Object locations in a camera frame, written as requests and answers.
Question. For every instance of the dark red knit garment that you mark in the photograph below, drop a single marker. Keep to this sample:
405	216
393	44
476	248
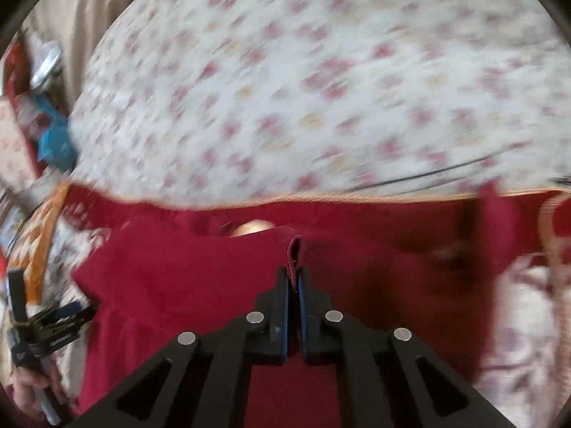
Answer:
428	266

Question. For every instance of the silver foil package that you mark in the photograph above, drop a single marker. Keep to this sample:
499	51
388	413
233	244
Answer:
46	64

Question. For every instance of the red white floral blanket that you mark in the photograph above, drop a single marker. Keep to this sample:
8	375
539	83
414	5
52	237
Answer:
517	371

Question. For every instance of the beige curtain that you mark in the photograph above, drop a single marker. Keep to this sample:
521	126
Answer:
79	26

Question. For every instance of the orange patterned cloth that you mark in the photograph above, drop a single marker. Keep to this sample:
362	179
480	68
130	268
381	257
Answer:
32	247

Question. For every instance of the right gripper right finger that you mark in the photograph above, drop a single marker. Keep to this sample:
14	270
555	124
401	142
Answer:
313	304

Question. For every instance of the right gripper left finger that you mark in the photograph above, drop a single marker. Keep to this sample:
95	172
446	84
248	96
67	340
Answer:
272	345

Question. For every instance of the white floral duvet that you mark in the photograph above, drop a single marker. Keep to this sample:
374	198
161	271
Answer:
211	101

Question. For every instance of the person's left hand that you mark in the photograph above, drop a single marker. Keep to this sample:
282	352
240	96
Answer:
24	383

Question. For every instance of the blue plastic bag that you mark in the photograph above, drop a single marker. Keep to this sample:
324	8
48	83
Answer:
55	146

